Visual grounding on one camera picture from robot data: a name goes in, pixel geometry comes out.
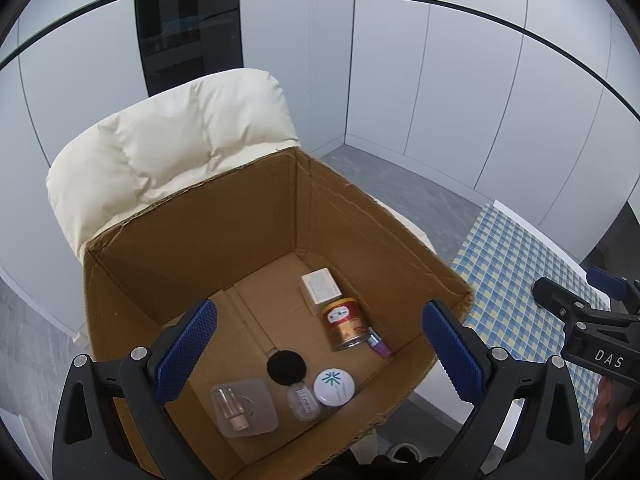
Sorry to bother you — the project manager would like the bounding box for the dark glass cabinet panel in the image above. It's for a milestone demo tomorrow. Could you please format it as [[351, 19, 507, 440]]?
[[134, 0, 246, 98]]

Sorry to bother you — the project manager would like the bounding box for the blue yellow checked tablecloth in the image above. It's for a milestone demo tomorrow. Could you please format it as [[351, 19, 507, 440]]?
[[450, 205, 613, 411]]

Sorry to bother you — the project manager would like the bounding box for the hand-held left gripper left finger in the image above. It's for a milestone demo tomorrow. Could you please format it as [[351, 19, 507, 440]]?
[[52, 297, 218, 480]]

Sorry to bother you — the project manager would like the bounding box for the small clear oval case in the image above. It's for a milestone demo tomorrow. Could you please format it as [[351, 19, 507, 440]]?
[[285, 382, 322, 422]]

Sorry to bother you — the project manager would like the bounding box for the cream padded chair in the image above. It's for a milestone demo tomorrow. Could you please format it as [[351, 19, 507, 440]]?
[[46, 67, 436, 266]]

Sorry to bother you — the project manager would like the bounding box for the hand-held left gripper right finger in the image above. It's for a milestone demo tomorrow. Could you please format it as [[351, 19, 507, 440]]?
[[421, 299, 585, 480]]

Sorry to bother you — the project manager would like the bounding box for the white round jar green print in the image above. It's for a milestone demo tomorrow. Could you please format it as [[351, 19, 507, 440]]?
[[313, 369, 357, 407]]

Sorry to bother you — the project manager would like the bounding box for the purple small tube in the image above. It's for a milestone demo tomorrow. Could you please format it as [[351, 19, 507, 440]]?
[[367, 327, 393, 358]]

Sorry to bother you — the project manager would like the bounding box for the white shoe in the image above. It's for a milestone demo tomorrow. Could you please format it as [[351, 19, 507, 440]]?
[[386, 441, 422, 463]]

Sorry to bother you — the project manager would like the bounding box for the red can gold lid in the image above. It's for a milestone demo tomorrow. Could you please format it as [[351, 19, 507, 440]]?
[[320, 296, 377, 352]]

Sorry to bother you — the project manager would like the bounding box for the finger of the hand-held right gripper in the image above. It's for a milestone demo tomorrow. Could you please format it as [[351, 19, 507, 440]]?
[[532, 277, 640, 333], [587, 267, 640, 316]]

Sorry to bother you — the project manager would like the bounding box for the white carton box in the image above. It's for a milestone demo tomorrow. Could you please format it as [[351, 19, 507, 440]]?
[[300, 268, 343, 317]]

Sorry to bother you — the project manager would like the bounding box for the black round lid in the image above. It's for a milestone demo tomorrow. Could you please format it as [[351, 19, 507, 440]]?
[[266, 350, 307, 382]]

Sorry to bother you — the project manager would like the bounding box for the clear bottle pink cap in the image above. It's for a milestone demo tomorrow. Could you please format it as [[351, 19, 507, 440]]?
[[218, 385, 251, 433]]

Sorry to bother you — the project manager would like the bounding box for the brown cardboard box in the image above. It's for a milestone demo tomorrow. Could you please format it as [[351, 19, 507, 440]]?
[[82, 146, 475, 480]]

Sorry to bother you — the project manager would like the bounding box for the person's right hand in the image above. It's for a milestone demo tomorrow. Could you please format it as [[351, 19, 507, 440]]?
[[590, 377, 636, 443]]

